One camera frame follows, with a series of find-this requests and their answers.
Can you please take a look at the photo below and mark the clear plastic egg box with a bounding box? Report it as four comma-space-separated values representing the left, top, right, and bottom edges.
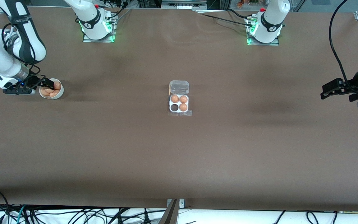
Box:
169, 80, 190, 114

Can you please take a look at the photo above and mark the white round bowl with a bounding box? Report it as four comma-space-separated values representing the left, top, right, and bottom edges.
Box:
39, 78, 64, 100

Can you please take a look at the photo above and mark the orange background object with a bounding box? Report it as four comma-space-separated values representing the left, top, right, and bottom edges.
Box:
236, 0, 260, 8

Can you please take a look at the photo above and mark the clear tape strip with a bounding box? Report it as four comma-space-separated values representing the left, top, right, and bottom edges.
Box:
168, 110, 193, 117

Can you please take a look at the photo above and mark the grey background device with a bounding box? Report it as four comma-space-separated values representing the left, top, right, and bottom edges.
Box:
161, 0, 208, 10

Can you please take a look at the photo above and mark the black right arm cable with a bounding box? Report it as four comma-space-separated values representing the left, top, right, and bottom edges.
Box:
1, 26, 42, 77

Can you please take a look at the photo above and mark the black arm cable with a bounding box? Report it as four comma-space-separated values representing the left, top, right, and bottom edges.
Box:
328, 0, 353, 91
1, 26, 42, 77

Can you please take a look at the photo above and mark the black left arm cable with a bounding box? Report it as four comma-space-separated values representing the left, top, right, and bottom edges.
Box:
328, 0, 353, 91

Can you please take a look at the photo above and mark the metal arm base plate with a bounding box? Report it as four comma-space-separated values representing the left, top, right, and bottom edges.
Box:
83, 14, 116, 43
247, 17, 280, 46

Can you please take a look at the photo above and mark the black base cable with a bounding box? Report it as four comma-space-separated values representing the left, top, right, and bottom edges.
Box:
227, 9, 254, 21
201, 13, 254, 27

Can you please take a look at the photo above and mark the teal floor cable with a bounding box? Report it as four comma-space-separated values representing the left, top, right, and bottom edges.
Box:
17, 205, 27, 224

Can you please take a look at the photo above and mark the dark camera mount strut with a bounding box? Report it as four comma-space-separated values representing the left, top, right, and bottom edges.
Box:
158, 199, 179, 224

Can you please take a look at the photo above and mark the small metal table bracket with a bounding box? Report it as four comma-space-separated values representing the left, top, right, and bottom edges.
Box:
167, 199, 185, 208

